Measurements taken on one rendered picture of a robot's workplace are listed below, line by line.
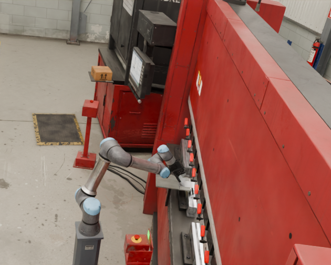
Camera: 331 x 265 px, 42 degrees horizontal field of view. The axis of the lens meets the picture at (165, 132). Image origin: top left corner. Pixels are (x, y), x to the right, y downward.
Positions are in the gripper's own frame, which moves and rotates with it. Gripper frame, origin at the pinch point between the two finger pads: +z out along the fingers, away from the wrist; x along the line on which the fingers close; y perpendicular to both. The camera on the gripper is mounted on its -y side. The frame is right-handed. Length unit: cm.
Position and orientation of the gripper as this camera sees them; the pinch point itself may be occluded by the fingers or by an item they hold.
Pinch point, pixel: (182, 182)
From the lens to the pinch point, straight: 331.1
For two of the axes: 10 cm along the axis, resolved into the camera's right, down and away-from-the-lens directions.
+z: 5.0, 7.6, 4.1
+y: 8.6, -4.6, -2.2
